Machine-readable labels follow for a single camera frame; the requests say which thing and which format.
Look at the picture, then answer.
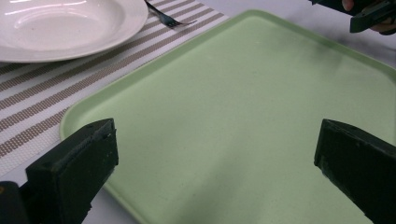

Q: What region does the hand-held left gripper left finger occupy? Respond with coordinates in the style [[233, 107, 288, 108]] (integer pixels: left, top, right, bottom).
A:
[[19, 118, 120, 224]]

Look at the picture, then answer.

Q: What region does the striped placemat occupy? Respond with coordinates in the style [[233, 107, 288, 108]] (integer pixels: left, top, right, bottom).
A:
[[0, 0, 231, 178]]

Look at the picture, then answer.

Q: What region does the dark metal fork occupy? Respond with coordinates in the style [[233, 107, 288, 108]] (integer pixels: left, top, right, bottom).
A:
[[144, 0, 198, 29]]

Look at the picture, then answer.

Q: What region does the light green tray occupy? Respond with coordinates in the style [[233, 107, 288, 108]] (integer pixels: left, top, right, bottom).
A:
[[59, 8, 396, 224]]

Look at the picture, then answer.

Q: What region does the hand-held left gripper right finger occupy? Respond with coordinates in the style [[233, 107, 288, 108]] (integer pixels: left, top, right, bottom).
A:
[[313, 119, 396, 224]]

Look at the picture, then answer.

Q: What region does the white plate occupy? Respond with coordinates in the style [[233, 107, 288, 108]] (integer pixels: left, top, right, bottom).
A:
[[0, 0, 149, 63]]

